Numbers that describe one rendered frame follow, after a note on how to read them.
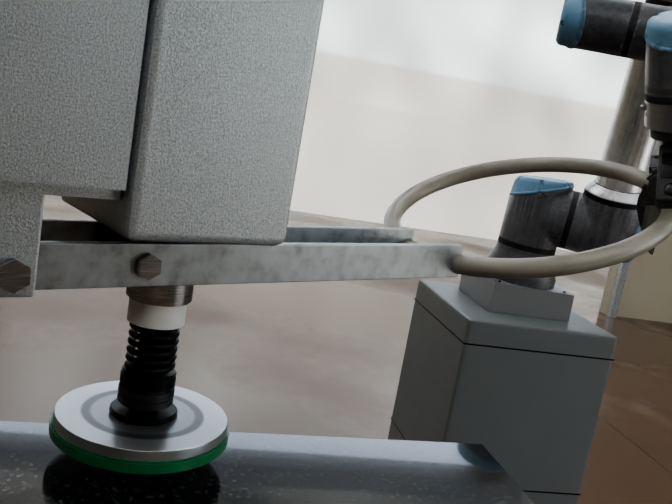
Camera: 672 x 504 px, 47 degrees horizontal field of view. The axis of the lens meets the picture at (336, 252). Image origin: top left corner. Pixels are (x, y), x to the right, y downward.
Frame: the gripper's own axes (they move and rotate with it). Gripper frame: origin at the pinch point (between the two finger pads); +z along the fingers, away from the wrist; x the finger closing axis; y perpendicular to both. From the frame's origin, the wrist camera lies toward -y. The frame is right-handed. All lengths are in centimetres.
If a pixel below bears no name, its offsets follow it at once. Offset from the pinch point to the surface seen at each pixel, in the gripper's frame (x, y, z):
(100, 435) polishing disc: 58, -71, -6
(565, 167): 19.2, 20.7, -7.0
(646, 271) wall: 24, 500, 250
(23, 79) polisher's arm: 53, -72, -48
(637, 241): 4.1, -15.1, -8.0
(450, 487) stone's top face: 25, -47, 15
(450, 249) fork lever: 29.6, -24.0, -9.7
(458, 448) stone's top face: 28.0, -33.7, 19.2
